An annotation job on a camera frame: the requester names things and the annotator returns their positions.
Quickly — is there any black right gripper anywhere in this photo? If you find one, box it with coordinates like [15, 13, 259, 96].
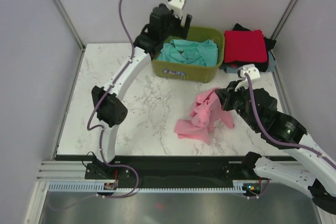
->
[215, 79, 260, 131]

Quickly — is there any pink t shirt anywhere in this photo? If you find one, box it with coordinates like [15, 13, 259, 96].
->
[174, 88, 235, 145]

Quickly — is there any olive green plastic bin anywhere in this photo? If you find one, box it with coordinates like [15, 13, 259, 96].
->
[152, 27, 225, 83]

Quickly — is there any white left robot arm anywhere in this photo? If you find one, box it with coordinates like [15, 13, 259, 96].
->
[87, 4, 192, 178]

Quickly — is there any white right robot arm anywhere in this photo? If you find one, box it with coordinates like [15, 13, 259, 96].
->
[215, 81, 335, 215]

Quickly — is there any teal t shirt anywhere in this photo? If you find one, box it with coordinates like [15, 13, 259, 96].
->
[156, 39, 218, 67]

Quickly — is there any black folded t shirt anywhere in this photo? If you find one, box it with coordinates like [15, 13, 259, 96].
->
[222, 23, 277, 72]

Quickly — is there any red folded t shirt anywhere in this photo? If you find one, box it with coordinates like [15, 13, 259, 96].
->
[224, 30, 268, 63]

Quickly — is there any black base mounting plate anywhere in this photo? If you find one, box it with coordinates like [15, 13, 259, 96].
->
[85, 156, 259, 188]

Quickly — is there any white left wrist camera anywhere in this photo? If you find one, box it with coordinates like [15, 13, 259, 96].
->
[166, 0, 186, 19]

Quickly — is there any white slotted cable duct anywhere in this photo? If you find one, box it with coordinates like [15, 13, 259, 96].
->
[48, 181, 246, 194]

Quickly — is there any right aluminium frame post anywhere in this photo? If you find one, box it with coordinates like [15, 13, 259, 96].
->
[271, 0, 299, 40]

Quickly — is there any aluminium frame post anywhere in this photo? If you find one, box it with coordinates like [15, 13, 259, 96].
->
[271, 0, 299, 40]
[52, 0, 86, 52]

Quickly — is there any left aluminium frame post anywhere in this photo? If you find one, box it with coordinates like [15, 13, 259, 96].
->
[52, 0, 86, 52]

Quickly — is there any aluminium extrusion rail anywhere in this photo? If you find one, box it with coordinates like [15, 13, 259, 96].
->
[36, 159, 90, 182]

